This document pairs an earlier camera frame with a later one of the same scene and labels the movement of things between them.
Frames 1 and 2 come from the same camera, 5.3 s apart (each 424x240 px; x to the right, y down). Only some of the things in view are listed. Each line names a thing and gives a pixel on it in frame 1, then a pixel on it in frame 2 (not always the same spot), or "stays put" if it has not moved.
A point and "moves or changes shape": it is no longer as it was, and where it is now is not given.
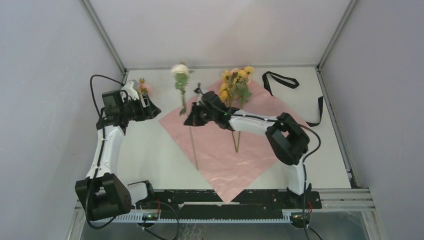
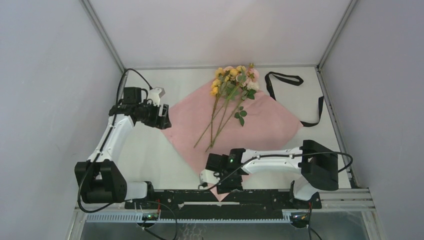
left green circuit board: [150, 216] stays put
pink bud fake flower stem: [143, 87] → [252, 86]
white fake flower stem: [181, 70] → [252, 88]
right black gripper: [194, 118] → [223, 187]
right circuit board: [301, 218] stays put
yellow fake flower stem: [234, 89] moves or changes shape
